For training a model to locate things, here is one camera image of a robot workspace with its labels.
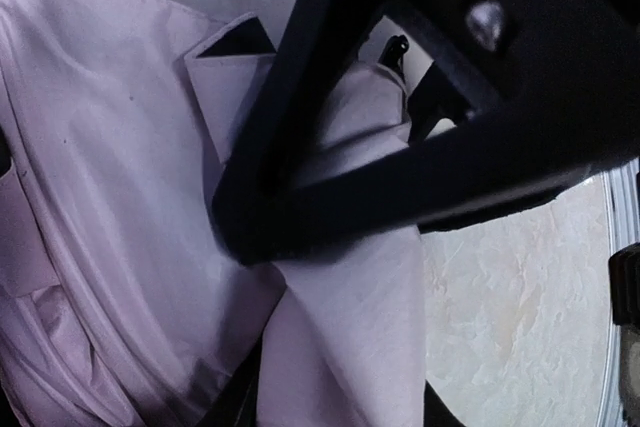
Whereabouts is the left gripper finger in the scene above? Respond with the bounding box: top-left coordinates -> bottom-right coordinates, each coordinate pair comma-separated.
212,0 -> 639,265

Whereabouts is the pink and black folding umbrella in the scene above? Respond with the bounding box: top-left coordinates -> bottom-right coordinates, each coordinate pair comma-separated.
1,0 -> 426,426

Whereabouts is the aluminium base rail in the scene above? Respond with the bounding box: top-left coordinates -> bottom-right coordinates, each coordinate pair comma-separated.
598,160 -> 639,426

